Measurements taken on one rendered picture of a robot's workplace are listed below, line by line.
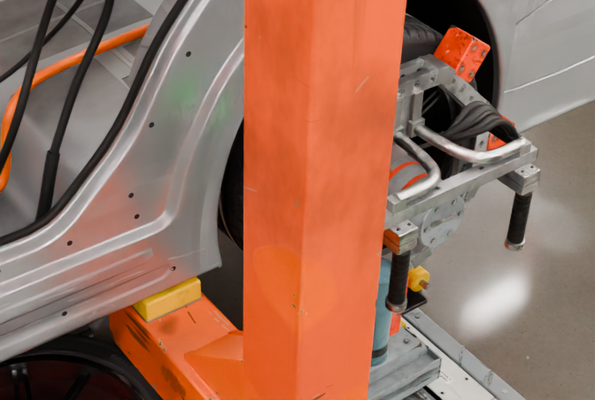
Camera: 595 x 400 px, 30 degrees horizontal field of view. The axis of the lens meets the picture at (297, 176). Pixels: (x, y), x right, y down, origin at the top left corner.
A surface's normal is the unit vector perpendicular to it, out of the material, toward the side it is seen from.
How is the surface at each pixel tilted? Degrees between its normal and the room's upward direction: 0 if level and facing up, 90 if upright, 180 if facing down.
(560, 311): 0
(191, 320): 0
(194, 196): 90
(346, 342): 90
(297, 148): 90
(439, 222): 90
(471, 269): 0
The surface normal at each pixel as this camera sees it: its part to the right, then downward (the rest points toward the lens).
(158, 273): 0.59, 0.48
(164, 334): 0.03, -0.81
